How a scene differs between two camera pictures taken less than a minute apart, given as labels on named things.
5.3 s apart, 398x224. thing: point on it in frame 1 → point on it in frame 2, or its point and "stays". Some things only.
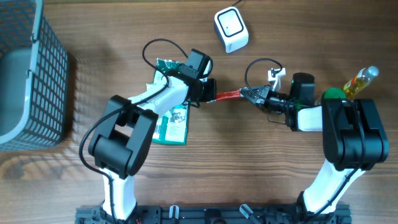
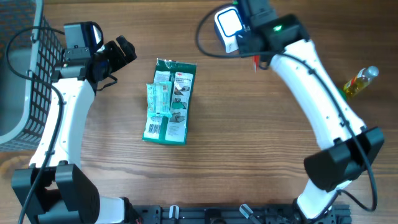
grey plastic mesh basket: (34, 78) stays
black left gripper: (211, 95) → (120, 60)
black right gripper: (263, 91) → (242, 40)
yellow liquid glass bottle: (360, 81) stays
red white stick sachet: (227, 95) → (255, 59)
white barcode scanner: (230, 28) stays
